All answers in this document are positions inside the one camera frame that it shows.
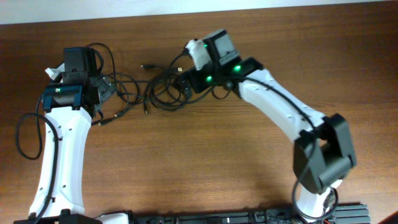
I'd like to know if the black cable bundle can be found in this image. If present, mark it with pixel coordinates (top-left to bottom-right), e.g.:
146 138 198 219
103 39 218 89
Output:
91 42 215 127

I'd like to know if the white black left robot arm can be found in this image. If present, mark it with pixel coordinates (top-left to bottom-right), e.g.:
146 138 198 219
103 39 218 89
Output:
24 47 116 223

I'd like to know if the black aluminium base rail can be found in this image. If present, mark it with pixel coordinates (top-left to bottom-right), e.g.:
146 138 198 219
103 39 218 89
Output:
93 203 371 224

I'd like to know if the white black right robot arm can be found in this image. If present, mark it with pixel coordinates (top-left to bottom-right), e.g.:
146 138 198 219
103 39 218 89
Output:
181 29 357 223

